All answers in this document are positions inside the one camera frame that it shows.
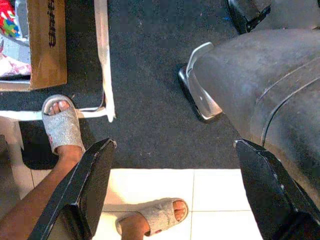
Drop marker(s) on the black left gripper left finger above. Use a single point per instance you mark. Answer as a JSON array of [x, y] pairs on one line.
[[82, 187]]

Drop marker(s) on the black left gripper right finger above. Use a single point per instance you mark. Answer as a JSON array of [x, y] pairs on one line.
[[275, 200]]

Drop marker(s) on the black floor mat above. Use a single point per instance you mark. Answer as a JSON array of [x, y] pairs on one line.
[[150, 100]]

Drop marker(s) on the grey slipper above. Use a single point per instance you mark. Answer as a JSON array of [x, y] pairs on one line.
[[155, 212], [62, 130]]

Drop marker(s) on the person right leg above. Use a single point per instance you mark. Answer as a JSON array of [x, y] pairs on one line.
[[135, 227]]

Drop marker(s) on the open cardboard box red label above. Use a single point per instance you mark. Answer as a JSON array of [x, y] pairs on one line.
[[47, 62]]

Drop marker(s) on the red snack packet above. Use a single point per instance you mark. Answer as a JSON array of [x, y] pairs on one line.
[[7, 20]]

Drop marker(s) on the dark grey robot right leg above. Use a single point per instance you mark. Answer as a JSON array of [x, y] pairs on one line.
[[240, 17]]

